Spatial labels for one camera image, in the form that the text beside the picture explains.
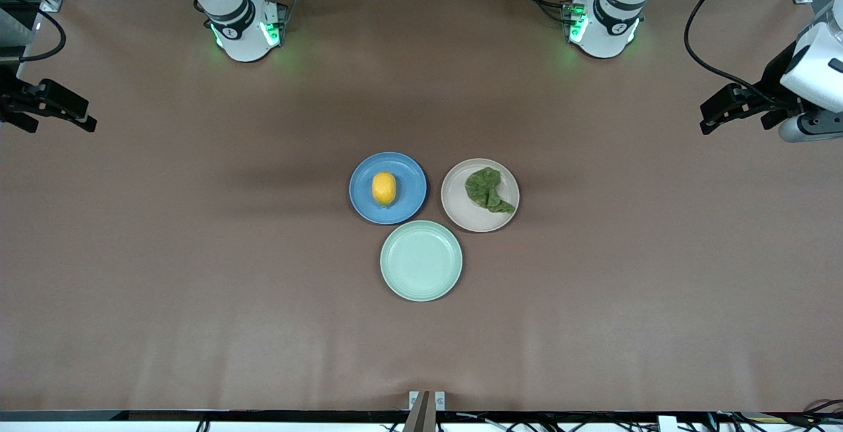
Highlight brown camera post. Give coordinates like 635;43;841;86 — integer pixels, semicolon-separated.
403;391;437;432

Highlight beige plate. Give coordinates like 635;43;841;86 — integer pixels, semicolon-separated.
441;158;520;233

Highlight green lettuce leaf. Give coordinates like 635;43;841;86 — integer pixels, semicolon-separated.
465;167;516;215

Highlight yellow lemon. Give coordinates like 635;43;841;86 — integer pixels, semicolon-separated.
371;172;398;208

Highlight pale green plate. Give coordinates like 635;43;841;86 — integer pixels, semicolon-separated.
380;220;463;302

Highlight blue plate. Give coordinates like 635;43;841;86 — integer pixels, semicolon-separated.
349;151;428;225

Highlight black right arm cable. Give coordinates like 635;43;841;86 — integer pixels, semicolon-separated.
0;0;67;64

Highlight silver mount bracket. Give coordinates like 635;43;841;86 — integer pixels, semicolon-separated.
408;391;447;412

